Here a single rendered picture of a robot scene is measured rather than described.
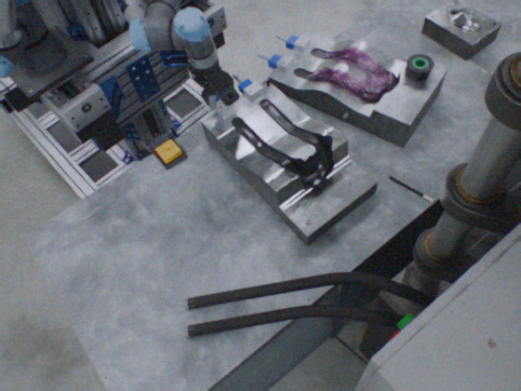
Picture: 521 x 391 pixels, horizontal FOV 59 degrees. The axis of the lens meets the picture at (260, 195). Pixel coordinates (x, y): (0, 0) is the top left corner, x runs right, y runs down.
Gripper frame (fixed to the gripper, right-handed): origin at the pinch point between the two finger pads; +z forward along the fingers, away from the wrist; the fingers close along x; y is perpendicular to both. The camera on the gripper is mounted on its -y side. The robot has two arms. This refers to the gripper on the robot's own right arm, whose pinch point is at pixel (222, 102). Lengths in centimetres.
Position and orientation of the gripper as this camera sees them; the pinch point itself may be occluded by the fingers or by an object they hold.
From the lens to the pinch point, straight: 142.5
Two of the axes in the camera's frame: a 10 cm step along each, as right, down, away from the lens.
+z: 1.1, 3.3, 9.4
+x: -7.7, 6.3, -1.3
